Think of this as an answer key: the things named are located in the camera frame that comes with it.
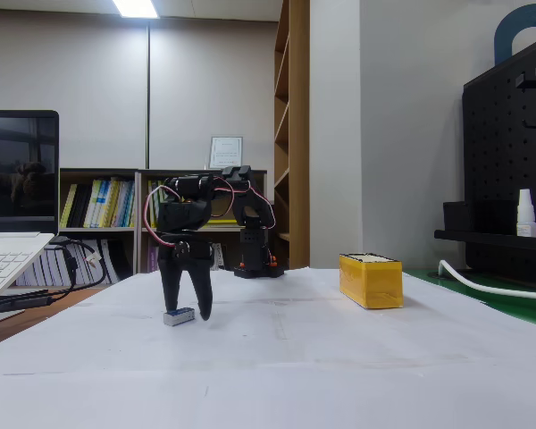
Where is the small dark blue block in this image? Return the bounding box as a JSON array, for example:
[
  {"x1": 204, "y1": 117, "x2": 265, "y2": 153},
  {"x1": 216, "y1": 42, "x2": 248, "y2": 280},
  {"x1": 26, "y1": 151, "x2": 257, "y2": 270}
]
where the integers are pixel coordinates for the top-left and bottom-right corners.
[{"x1": 163, "y1": 307, "x2": 195, "y2": 327}]

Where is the yellow rectangular box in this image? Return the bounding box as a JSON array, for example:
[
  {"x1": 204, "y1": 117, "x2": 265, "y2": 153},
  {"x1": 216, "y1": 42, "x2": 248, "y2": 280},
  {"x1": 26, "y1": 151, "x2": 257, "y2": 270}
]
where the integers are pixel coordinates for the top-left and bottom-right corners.
[{"x1": 338, "y1": 252, "x2": 404, "y2": 310}]

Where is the white paper sheet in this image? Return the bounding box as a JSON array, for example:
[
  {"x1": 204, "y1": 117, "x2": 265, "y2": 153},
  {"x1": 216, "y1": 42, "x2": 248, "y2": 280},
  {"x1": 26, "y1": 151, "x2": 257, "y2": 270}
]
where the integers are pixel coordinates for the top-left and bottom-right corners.
[
  {"x1": 0, "y1": 368, "x2": 209, "y2": 429},
  {"x1": 214, "y1": 266, "x2": 434, "y2": 307},
  {"x1": 203, "y1": 330, "x2": 536, "y2": 429},
  {"x1": 73, "y1": 267, "x2": 233, "y2": 309},
  {"x1": 0, "y1": 303, "x2": 282, "y2": 376},
  {"x1": 274, "y1": 272, "x2": 536, "y2": 366}
]

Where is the low wooden bookshelf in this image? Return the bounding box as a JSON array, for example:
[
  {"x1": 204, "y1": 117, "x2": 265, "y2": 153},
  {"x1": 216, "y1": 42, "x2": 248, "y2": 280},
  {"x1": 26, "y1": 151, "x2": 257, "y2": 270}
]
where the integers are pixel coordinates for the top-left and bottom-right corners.
[
  {"x1": 136, "y1": 168, "x2": 269, "y2": 274},
  {"x1": 58, "y1": 168, "x2": 139, "y2": 287}
]

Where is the framed white certificate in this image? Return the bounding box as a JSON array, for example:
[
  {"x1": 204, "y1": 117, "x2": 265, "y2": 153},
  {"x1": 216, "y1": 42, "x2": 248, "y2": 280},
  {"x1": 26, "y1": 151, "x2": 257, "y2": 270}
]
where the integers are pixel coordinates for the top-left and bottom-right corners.
[{"x1": 208, "y1": 135, "x2": 245, "y2": 171}]

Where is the yellow white book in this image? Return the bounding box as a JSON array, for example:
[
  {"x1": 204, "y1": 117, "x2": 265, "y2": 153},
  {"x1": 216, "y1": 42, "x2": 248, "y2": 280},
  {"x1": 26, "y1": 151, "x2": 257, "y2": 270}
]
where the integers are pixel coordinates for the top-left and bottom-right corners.
[{"x1": 83, "y1": 179, "x2": 105, "y2": 229}]

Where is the black book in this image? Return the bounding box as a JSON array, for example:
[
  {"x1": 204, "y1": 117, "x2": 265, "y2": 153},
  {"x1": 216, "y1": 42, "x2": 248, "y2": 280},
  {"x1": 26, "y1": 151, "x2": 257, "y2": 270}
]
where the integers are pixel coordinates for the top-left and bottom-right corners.
[{"x1": 66, "y1": 182, "x2": 93, "y2": 229}]

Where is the leaning yellow book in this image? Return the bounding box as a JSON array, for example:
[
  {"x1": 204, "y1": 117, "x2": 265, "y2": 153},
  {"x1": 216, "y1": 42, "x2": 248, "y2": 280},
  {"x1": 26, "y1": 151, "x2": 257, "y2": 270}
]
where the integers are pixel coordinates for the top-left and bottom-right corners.
[{"x1": 60, "y1": 183, "x2": 79, "y2": 229}]

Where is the tall wooden bookshelf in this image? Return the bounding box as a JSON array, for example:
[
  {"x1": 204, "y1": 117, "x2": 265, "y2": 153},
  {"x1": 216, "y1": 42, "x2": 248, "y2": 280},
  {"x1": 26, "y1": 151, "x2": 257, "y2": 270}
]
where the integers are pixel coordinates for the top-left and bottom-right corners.
[{"x1": 273, "y1": 0, "x2": 312, "y2": 272}]

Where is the white laptop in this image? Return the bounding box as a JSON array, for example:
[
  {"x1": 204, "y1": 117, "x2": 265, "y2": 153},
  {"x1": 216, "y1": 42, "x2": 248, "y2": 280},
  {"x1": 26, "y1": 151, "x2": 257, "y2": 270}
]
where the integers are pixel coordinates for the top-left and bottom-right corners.
[{"x1": 0, "y1": 110, "x2": 60, "y2": 314}]

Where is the ceiling light panel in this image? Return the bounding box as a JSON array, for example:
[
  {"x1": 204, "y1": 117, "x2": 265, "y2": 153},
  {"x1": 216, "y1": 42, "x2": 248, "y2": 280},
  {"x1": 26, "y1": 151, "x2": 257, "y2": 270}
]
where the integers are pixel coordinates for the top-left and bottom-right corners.
[{"x1": 111, "y1": 0, "x2": 160, "y2": 20}]

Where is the black pegboard shelf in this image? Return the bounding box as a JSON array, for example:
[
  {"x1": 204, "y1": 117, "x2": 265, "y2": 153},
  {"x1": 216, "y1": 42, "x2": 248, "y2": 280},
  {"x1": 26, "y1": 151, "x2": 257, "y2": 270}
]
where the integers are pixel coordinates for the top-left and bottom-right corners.
[{"x1": 433, "y1": 200, "x2": 536, "y2": 259}]

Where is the green desk mat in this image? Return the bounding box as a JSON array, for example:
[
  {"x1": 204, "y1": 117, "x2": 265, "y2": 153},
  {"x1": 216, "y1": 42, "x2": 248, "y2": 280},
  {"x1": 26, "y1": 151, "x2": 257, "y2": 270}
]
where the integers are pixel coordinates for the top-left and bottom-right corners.
[{"x1": 401, "y1": 266, "x2": 536, "y2": 334}]

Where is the black pegboard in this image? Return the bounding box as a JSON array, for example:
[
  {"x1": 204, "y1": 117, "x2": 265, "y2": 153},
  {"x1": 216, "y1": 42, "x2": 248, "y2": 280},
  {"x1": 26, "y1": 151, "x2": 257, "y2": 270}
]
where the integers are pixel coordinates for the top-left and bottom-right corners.
[{"x1": 462, "y1": 30, "x2": 536, "y2": 287}]

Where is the white dropper bottle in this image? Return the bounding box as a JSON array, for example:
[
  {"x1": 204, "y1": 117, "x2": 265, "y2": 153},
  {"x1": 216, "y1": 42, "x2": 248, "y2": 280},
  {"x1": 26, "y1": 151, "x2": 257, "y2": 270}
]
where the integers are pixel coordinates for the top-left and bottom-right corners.
[{"x1": 515, "y1": 188, "x2": 536, "y2": 238}]

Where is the blue arch-shaped object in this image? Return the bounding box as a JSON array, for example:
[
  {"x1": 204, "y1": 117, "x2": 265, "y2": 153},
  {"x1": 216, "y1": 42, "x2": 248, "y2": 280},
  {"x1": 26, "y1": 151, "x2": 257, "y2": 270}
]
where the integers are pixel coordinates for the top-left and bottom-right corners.
[{"x1": 493, "y1": 3, "x2": 536, "y2": 66}]

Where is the red white servo wire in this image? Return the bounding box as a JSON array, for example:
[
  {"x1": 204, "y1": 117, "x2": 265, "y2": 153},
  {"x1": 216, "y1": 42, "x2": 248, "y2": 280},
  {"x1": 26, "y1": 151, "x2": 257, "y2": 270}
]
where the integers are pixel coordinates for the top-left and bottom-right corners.
[{"x1": 143, "y1": 183, "x2": 176, "y2": 247}]

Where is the black laptop cable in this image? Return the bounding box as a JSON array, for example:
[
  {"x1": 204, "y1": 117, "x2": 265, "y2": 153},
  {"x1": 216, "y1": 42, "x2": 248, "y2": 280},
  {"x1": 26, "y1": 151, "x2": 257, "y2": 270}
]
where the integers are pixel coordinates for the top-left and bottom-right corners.
[{"x1": 48, "y1": 236, "x2": 109, "y2": 299}]

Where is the black cable adapter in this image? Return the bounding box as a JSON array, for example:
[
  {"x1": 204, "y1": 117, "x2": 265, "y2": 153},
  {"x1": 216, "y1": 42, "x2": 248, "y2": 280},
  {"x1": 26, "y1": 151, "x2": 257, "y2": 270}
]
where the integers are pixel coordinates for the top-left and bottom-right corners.
[{"x1": 0, "y1": 289, "x2": 50, "y2": 316}]

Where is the white power strip cable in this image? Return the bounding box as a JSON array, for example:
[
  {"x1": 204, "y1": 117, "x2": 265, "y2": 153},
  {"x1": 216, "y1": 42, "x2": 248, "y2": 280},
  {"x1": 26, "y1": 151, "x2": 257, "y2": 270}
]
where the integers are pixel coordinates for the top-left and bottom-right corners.
[{"x1": 437, "y1": 259, "x2": 536, "y2": 301}]

